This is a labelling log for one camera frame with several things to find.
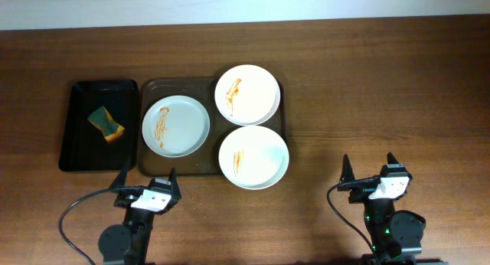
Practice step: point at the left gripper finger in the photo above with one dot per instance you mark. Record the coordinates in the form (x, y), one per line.
(120, 179)
(175, 190)

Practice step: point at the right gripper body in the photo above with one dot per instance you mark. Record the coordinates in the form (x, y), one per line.
(360, 190)

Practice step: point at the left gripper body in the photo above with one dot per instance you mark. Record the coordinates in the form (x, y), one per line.
(128, 198)

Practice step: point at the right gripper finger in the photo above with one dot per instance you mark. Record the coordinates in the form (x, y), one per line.
(391, 160)
(347, 174)

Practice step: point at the green and yellow sponge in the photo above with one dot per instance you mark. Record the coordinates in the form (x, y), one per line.
(104, 122)

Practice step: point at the grey-white plate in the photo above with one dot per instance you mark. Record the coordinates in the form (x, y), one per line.
(175, 126)

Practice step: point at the white plate bottom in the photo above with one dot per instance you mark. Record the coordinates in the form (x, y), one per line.
(253, 157)

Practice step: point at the white plate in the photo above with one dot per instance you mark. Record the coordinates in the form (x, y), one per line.
(253, 157)
(247, 95)

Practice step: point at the white plate top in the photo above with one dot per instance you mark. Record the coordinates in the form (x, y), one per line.
(247, 95)

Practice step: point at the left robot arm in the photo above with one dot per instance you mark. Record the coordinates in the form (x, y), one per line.
(127, 243)

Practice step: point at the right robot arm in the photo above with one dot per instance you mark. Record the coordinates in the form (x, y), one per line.
(395, 235)

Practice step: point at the brown plastic tray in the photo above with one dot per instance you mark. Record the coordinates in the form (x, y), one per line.
(202, 162)

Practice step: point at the black plastic tray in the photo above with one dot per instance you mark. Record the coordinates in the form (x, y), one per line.
(84, 148)

